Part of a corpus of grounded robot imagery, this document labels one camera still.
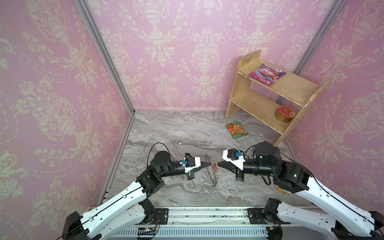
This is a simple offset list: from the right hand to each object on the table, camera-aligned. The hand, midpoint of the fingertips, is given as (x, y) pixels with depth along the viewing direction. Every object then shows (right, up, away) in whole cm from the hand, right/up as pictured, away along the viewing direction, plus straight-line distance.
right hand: (220, 162), depth 61 cm
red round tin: (+41, +21, +25) cm, 52 cm away
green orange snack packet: (+20, +12, +48) cm, 54 cm away
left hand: (-5, -1, -1) cm, 5 cm away
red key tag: (-2, -2, 0) cm, 3 cm away
